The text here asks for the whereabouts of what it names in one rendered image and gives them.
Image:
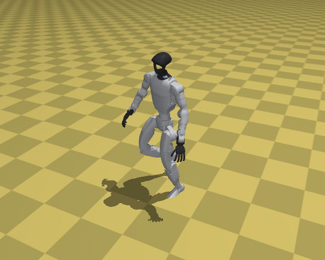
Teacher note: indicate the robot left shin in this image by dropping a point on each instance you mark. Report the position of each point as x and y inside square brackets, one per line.
[173, 175]

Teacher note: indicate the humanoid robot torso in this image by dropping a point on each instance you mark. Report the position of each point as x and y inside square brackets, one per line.
[164, 101]

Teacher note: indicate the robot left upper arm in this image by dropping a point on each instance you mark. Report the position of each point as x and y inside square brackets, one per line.
[178, 91]

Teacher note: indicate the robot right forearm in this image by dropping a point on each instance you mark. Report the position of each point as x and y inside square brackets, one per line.
[136, 102]

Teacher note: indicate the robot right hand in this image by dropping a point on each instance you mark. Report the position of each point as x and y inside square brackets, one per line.
[126, 116]

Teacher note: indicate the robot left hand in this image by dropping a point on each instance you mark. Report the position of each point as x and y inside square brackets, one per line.
[179, 149]

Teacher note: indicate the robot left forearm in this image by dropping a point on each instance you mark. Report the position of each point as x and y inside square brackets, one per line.
[182, 125]

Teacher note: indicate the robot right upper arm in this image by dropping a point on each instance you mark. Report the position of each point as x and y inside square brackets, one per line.
[145, 84]

